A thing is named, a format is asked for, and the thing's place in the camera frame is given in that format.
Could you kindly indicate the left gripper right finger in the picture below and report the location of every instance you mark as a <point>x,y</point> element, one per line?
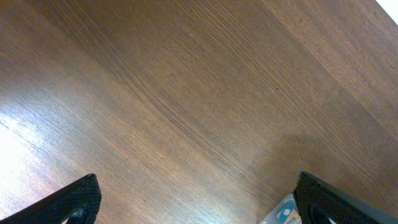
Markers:
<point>319,202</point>

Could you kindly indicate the clear plastic container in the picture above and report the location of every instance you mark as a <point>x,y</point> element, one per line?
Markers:
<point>272,217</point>

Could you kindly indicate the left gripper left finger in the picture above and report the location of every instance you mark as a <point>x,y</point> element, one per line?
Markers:
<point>78,202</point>

